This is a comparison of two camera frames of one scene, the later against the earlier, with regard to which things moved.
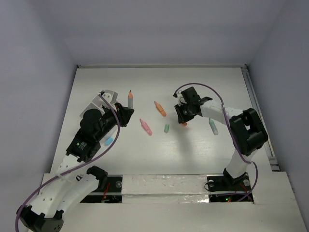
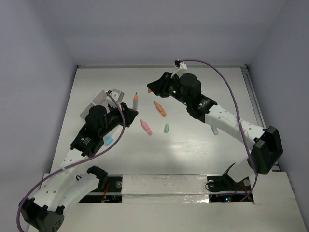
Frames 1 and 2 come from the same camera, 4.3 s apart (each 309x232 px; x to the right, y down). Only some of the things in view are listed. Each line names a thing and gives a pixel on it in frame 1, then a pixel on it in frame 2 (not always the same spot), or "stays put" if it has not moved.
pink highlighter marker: (146, 127) stays put
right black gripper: (182, 118) → (160, 86)
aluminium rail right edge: (274, 164) stays put
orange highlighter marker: (160, 108) stays put
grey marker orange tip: (130, 100) → (135, 100)
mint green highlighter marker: (214, 127) stays put
